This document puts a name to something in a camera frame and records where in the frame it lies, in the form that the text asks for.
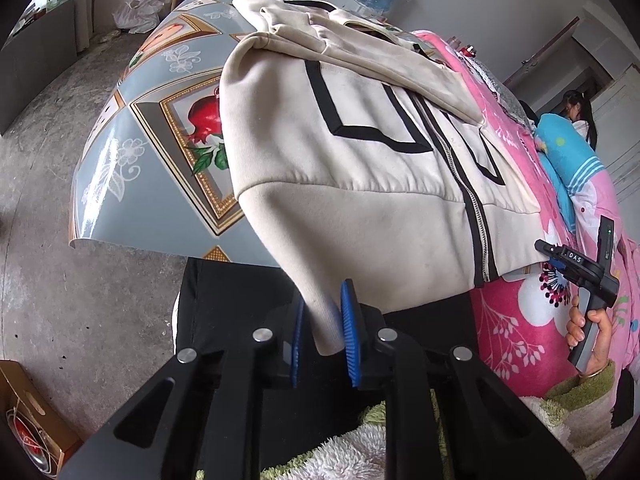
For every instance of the blue patterned bed mat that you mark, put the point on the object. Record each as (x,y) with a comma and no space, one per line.
(154,171)

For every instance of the grey lace pillow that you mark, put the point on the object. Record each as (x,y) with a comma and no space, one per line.
(505,98)

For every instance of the dark grey cabinet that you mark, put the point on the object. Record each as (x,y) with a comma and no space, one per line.
(35,57)

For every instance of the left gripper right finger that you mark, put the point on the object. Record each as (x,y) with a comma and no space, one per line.
(447,415)

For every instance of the open cardboard box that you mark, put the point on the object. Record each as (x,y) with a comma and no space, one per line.
(40,433)

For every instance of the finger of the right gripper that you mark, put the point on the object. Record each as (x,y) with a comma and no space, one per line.
(548,250)
(558,264)

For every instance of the black trousers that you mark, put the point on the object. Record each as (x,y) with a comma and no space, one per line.
(271,396)

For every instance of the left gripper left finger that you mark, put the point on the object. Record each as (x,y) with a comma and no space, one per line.
(200,414)

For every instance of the white plastic bag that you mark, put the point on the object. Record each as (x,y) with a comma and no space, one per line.
(140,16)

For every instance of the pink floral blanket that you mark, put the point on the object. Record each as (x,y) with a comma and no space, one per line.
(520,317)

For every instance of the woman with dark hair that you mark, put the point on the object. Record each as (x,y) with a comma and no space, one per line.
(579,112)

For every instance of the cream jacket black trim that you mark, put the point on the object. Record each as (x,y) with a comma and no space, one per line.
(356,157)

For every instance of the green white fluffy sleeve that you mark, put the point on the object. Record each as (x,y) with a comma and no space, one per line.
(578,412)

